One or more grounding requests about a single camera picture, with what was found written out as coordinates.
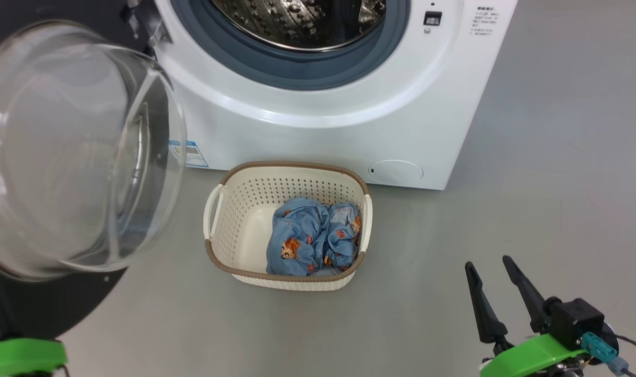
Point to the blue energy label sticker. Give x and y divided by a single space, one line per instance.
195 154

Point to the blue bear print garment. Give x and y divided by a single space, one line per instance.
297 235

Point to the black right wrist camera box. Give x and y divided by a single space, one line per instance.
574 319

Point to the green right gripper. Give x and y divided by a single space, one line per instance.
527 358

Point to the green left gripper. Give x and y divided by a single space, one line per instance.
19 356

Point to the cream perforated plastic laundry basket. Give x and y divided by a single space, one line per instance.
239 230

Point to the white front-load washing machine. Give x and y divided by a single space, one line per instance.
323 141

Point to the pale grey printed garment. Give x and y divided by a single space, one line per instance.
344 217

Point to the round white filter cover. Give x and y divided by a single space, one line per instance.
396 172

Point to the grey rubber door gasket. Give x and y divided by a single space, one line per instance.
297 65

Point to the washer door with glass bowl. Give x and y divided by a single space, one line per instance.
61 157

